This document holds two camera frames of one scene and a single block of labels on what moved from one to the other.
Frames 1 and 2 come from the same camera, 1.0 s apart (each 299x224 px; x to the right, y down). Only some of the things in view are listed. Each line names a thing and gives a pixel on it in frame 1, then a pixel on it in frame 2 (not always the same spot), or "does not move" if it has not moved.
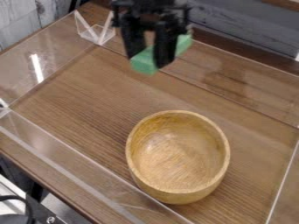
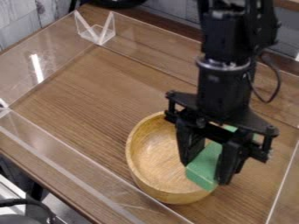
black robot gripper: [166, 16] to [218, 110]
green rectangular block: [143, 60] to [204, 170]
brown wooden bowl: [178, 154] does not move
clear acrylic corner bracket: [97, 33] does not move
